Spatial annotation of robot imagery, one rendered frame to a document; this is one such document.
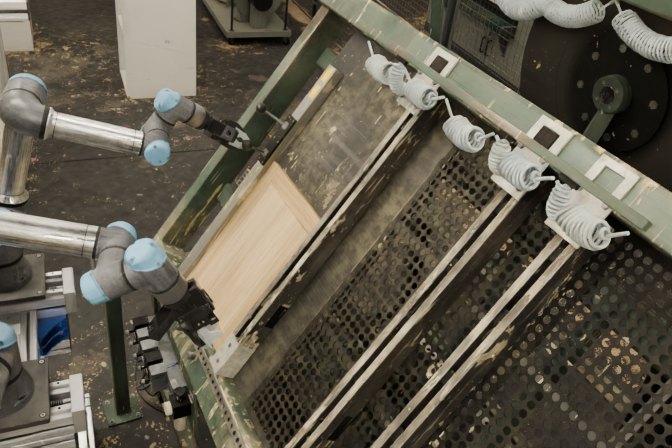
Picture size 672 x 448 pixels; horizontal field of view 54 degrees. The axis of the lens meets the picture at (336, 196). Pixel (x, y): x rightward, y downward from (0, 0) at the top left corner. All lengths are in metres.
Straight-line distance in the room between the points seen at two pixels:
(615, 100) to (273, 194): 1.11
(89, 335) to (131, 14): 2.90
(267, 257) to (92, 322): 1.69
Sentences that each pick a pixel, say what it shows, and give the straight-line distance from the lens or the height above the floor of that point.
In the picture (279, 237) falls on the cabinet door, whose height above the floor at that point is 1.23.
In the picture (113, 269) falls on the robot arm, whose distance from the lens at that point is 1.50.
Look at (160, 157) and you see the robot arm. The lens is 2.06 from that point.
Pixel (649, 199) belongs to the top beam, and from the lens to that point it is 1.45.
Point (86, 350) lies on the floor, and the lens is 3.58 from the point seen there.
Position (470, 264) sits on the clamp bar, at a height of 1.57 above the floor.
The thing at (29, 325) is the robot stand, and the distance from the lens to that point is 2.38.
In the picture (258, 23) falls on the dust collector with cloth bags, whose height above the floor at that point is 0.22.
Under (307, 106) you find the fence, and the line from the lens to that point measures 2.31.
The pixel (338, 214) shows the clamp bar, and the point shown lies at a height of 1.44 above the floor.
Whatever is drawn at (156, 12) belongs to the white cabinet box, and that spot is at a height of 0.74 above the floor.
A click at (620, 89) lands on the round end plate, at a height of 1.88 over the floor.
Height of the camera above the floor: 2.53
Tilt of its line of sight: 32 degrees down
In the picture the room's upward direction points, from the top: 7 degrees clockwise
